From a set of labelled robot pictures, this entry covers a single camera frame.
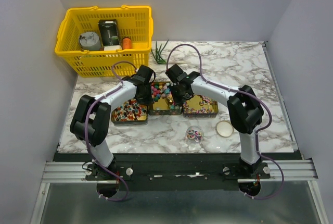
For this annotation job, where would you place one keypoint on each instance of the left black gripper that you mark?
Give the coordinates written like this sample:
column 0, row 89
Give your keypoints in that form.
column 149, row 100

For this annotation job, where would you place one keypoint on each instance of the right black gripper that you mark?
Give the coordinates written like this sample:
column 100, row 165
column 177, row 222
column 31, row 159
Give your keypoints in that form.
column 178, row 100

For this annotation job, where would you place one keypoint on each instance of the tin of star candies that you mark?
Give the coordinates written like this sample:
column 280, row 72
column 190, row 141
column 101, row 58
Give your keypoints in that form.
column 159, row 92

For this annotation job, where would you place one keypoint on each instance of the tin of dark lollipops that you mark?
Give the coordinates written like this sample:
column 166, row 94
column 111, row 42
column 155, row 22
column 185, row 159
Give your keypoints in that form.
column 130, row 113

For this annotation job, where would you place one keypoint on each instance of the tin of rainbow lollipops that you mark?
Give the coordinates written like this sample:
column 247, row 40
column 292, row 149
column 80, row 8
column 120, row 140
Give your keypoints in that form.
column 200, row 107

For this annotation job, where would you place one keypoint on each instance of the silver metal scoop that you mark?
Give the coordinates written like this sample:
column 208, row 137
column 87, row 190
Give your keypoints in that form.
column 170, row 102

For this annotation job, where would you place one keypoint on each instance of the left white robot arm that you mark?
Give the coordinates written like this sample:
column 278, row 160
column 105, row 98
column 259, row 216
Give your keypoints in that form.
column 90, row 122

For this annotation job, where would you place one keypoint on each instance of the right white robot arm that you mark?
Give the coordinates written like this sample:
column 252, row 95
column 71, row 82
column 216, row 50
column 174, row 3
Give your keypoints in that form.
column 245, row 112

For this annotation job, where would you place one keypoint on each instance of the green onion sprig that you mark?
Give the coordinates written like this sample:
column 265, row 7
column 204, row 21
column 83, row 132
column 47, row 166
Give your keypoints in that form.
column 157, row 52

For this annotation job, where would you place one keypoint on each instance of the clear glass jar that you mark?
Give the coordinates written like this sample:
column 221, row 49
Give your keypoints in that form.
column 194, row 134

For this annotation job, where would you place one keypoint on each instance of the orange bottle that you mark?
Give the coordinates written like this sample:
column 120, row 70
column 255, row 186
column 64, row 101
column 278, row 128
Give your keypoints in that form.
column 126, row 43

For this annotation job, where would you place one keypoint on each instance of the round jar lid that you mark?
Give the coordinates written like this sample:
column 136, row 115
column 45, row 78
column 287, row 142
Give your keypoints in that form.
column 224, row 129

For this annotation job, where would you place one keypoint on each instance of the white box in basket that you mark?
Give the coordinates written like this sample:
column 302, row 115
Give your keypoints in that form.
column 112, row 48

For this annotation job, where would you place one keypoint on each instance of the yellow plastic shopping basket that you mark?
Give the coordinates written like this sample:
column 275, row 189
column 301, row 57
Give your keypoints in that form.
column 134, row 22

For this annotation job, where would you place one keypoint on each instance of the black carton box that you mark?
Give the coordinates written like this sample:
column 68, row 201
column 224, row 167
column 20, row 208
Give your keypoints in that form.
column 109, row 32

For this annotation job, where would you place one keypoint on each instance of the grey crumpled can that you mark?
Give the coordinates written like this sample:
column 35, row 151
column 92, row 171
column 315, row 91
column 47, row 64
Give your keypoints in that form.
column 89, row 41

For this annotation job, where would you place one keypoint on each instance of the black mounting base rail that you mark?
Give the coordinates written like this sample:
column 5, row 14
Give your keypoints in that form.
column 178, row 172

